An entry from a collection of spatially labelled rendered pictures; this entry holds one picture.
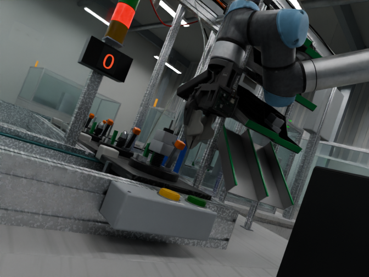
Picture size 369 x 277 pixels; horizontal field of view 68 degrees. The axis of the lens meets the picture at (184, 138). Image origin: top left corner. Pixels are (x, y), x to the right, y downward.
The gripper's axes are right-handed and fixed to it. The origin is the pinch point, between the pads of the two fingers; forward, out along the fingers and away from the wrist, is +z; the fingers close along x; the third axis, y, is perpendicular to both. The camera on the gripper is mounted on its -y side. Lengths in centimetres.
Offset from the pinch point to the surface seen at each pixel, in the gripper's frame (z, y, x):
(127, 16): -25.7, -19.9, -18.5
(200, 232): 15.7, 14.5, -1.0
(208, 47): -80, -118, 76
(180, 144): 0.9, -2.1, -0.6
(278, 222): 25, -58, 148
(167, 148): 2.9, -7.3, -0.3
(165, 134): -0.1, -8.5, -1.6
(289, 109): -29, -14, 52
